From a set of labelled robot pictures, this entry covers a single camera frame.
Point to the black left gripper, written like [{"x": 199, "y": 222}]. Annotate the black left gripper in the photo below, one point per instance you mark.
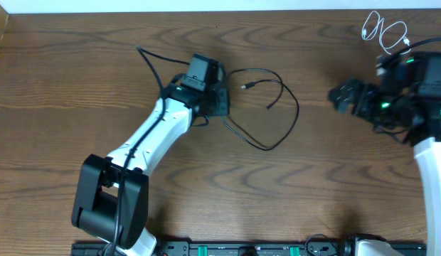
[{"x": 224, "y": 107}]

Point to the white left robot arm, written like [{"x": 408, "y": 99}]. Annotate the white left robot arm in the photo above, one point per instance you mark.
[{"x": 112, "y": 197}]

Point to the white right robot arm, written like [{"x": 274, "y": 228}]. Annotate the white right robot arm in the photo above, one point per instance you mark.
[{"x": 408, "y": 101}]

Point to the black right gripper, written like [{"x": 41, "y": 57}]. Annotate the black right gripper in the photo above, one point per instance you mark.
[{"x": 364, "y": 107}]

